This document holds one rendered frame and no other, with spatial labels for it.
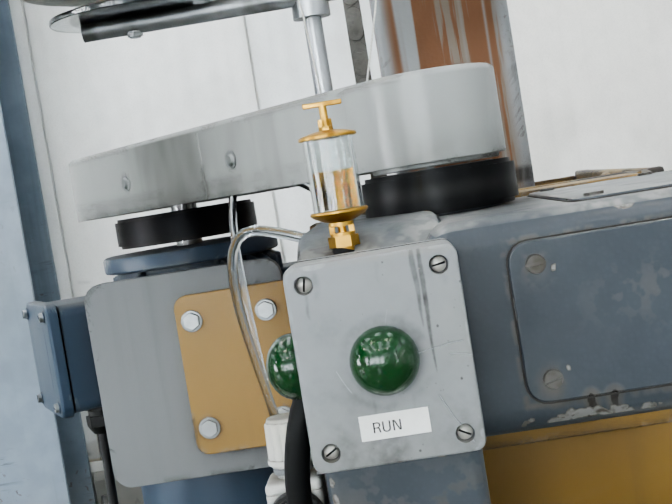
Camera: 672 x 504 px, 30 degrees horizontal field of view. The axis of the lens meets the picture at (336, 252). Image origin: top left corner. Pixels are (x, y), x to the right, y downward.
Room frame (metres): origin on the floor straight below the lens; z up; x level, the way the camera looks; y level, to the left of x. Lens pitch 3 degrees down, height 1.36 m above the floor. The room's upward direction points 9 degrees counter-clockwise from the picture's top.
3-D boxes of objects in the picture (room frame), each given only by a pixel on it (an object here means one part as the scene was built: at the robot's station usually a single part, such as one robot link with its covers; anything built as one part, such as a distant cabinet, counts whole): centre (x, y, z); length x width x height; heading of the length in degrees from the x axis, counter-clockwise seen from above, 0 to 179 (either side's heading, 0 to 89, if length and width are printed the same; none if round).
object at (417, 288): (0.55, -0.01, 1.28); 0.08 x 0.05 x 0.09; 87
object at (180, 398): (0.99, 0.06, 1.23); 0.28 x 0.07 x 0.16; 87
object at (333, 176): (0.61, 0.00, 1.37); 0.03 x 0.02 x 0.03; 87
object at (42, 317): (1.04, 0.22, 1.25); 0.10 x 0.08 x 0.12; 22
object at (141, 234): (1.08, 0.12, 1.35); 0.12 x 0.12 x 0.04
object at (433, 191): (0.73, -0.07, 1.35); 0.09 x 0.09 x 0.03
